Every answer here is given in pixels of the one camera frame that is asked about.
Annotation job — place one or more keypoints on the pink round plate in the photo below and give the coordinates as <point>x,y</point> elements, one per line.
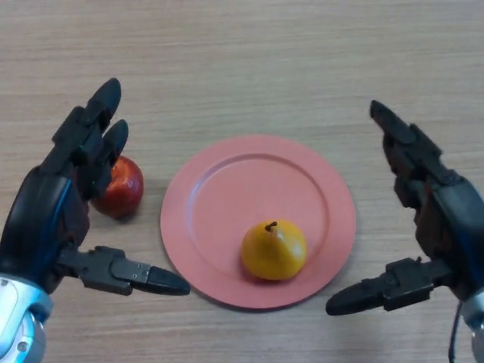
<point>227,196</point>

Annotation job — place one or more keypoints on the yellow pear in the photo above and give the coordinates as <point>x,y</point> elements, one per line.
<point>274,253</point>

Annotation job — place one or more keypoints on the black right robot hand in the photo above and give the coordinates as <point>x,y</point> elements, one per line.
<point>453,219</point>

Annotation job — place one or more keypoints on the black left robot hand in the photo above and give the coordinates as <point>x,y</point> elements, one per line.
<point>38,219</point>

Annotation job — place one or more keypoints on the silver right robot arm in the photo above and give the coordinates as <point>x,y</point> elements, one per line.
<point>477,329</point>

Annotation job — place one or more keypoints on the red apple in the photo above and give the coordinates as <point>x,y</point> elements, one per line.
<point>125,193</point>

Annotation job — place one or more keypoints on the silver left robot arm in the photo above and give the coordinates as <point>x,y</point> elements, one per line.
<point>19,325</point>

